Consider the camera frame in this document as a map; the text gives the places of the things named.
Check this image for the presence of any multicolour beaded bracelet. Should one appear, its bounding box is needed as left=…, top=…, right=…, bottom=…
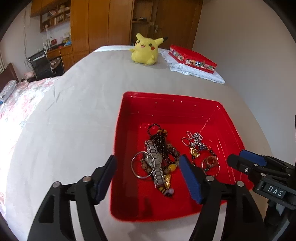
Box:
left=196, top=144, right=220, bottom=177

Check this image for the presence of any silver ball chain necklace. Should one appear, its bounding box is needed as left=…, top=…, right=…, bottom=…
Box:
left=181, top=131, right=204, bottom=149

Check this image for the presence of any black beaded necklace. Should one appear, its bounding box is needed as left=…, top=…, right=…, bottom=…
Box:
left=140, top=123, right=181, bottom=197

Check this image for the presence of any silver bangle ring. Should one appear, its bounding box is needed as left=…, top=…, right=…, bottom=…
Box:
left=130, top=151, right=156, bottom=179

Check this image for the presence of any red plastic tray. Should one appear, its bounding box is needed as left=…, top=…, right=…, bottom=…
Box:
left=110, top=92, right=244, bottom=222

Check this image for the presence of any floral pink bedsheet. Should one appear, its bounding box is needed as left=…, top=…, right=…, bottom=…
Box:
left=1, top=77, right=60, bottom=149

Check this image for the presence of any red decorated tin box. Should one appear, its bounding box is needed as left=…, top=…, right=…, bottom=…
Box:
left=169, top=45, right=217, bottom=74

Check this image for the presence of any white folded towel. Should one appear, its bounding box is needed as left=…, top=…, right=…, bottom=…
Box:
left=159, top=49, right=226, bottom=84

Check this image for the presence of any blue white folded cloth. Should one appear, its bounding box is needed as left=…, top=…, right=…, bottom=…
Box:
left=0, top=80, right=17, bottom=104

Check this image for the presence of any black office chair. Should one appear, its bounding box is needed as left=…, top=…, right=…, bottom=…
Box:
left=27, top=50, right=64, bottom=80

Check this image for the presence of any dark wooden headboard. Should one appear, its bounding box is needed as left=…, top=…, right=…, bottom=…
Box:
left=0, top=63, right=18, bottom=91

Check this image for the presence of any yellow Pikachu plush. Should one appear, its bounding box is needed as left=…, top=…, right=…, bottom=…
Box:
left=130, top=33, right=168, bottom=65

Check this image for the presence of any wooden door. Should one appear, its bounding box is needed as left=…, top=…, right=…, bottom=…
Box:
left=152, top=0, right=203, bottom=50

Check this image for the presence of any wooden desk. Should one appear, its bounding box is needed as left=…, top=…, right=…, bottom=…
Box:
left=47, top=45, right=75, bottom=72

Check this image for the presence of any wooden wardrobe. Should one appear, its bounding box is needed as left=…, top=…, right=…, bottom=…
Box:
left=31, top=1, right=154, bottom=63

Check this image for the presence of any wooden wall bookshelf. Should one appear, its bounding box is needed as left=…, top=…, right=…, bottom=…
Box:
left=40, top=0, right=71, bottom=33

